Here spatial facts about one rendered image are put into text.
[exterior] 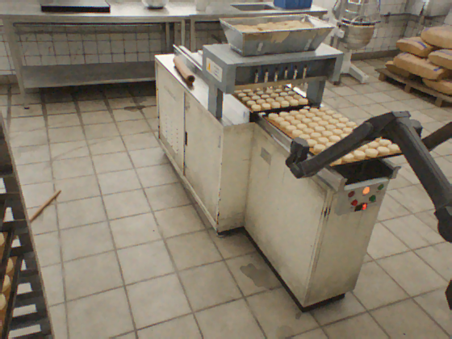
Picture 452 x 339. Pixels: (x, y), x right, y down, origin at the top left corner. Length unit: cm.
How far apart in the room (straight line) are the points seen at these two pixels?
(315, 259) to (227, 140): 78
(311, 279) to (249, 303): 41
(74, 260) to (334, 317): 151
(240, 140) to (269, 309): 93
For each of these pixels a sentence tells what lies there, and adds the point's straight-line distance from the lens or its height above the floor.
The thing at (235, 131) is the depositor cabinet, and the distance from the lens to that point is 226.
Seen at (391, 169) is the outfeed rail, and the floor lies 88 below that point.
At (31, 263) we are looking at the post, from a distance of 136.
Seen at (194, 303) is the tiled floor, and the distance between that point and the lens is 235.
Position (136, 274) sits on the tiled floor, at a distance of 251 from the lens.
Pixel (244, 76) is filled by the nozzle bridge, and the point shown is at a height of 108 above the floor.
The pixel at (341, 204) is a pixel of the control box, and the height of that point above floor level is 76.
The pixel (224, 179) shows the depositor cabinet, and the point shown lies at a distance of 239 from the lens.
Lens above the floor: 181
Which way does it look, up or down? 32 degrees down
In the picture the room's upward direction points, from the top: 4 degrees clockwise
